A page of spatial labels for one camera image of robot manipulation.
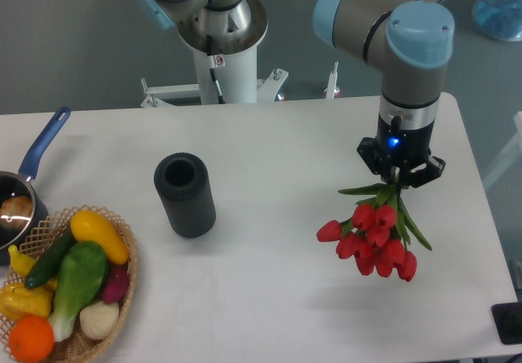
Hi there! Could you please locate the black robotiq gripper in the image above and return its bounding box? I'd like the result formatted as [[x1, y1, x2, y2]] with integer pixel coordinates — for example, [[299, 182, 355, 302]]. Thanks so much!
[[356, 116, 445, 188]]

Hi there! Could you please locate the red tulip bouquet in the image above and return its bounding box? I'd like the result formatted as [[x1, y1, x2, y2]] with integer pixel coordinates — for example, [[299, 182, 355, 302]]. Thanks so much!
[[316, 182, 431, 282]]

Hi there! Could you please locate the dark grey ribbed vase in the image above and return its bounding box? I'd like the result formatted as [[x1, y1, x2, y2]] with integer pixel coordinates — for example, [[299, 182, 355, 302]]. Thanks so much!
[[153, 153, 216, 239]]

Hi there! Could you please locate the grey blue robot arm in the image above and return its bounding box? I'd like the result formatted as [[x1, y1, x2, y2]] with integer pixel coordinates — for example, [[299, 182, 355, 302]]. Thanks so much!
[[136, 0, 454, 188]]

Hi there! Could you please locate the white furniture at right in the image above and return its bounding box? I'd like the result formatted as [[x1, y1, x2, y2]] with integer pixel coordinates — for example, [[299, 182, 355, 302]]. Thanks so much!
[[482, 111, 521, 191]]

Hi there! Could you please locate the blue translucent container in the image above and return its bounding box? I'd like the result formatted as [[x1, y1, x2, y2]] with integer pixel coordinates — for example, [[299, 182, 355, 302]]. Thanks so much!
[[471, 0, 521, 42]]

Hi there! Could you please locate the black device at edge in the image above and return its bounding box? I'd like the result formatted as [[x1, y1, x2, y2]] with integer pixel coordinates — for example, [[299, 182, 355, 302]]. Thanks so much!
[[491, 302, 521, 345]]

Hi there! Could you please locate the yellow squash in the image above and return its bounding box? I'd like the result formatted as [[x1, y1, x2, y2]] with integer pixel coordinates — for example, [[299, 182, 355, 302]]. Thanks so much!
[[70, 210, 130, 265]]

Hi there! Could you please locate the green bok choy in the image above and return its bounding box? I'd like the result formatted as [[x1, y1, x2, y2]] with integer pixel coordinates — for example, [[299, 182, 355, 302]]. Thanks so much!
[[48, 241, 108, 343]]

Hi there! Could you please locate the white garlic bulb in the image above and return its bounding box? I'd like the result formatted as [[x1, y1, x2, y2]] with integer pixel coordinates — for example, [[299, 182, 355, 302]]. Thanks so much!
[[79, 300, 119, 340]]

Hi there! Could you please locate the dark green cucumber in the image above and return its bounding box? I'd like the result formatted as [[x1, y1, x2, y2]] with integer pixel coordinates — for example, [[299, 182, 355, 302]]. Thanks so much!
[[24, 229, 77, 289]]

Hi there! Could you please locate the bread roll in saucepan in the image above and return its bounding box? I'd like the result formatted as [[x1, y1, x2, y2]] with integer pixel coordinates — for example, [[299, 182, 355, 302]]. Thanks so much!
[[1, 196, 33, 231]]

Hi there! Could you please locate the yellow banana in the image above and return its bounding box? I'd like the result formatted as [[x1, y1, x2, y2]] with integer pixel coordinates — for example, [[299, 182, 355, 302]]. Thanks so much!
[[8, 245, 58, 291]]

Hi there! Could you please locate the yellow bell pepper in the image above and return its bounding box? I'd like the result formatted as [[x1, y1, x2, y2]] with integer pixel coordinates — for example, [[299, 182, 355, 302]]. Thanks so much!
[[1, 282, 53, 322]]

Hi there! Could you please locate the orange fruit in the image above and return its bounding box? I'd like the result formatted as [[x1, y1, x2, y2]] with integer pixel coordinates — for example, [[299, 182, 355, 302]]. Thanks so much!
[[7, 315, 55, 362]]

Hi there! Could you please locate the white frame post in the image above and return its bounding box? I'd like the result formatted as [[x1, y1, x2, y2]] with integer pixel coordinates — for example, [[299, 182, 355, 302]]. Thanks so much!
[[325, 61, 340, 99]]

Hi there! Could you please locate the blue handled saucepan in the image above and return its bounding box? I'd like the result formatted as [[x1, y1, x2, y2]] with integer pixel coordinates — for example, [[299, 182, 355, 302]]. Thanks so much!
[[1, 107, 71, 266]]

